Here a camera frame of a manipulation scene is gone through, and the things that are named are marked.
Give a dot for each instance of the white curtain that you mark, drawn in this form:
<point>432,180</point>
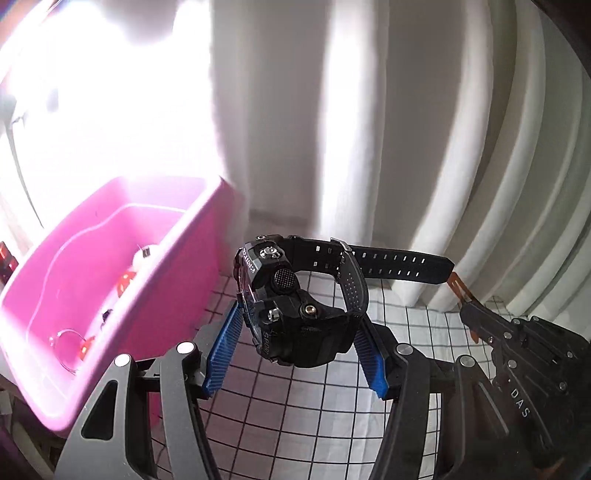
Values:
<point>450,127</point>

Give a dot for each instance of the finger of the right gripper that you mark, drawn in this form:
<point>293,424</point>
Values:
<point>493,329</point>

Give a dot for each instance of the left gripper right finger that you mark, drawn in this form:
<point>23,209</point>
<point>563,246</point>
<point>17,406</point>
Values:
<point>376,348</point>

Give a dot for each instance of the white black grid tablecloth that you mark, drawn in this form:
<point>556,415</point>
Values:
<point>273,422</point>

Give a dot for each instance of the pink plastic storage bin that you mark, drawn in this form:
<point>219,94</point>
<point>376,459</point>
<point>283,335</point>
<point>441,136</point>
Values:
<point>56,296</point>

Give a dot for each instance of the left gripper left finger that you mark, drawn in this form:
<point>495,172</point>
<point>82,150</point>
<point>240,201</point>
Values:
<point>216,343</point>

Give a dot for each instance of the brown metal hair clip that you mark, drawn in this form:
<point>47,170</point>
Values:
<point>465,297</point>

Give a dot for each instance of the black digital wrist watch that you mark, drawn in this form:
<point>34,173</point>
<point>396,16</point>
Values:
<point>292,328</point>

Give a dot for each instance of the pink fuzzy strawberry headband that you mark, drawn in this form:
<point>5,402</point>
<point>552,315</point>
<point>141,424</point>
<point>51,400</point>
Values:
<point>122,284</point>

